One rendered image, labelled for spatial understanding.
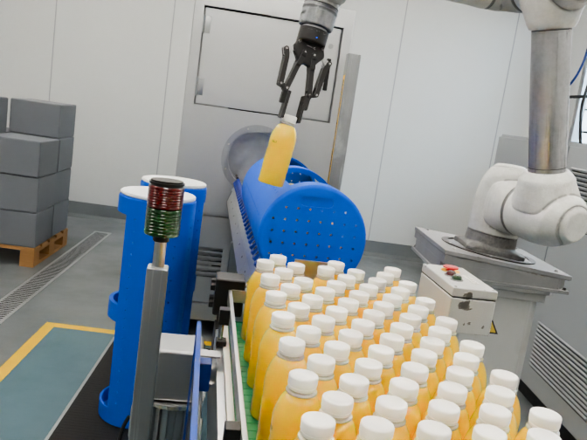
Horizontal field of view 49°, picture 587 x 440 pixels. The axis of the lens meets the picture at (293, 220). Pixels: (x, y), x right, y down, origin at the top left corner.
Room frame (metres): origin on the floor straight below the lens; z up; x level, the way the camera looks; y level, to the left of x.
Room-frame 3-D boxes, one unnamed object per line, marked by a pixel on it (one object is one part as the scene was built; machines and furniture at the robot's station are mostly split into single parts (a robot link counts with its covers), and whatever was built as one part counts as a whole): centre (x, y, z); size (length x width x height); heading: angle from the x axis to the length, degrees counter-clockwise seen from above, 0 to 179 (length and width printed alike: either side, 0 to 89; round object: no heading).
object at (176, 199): (1.14, 0.23, 1.23); 0.06 x 0.06 x 0.04
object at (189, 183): (2.78, 0.54, 1.03); 0.28 x 0.28 x 0.01
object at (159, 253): (1.14, 0.23, 1.18); 0.06 x 0.06 x 0.16
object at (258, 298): (1.26, 0.03, 0.98); 0.07 x 0.07 x 0.17
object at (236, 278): (1.50, 0.13, 0.95); 0.10 x 0.07 x 0.10; 99
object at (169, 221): (1.14, 0.23, 1.18); 0.06 x 0.06 x 0.05
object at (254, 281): (1.37, 0.05, 0.98); 0.07 x 0.07 x 0.17
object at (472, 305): (1.41, -0.38, 1.05); 0.20 x 0.10 x 0.10; 9
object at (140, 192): (2.38, 0.51, 1.03); 0.28 x 0.28 x 0.01
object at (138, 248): (2.38, 0.51, 0.59); 0.28 x 0.28 x 0.88
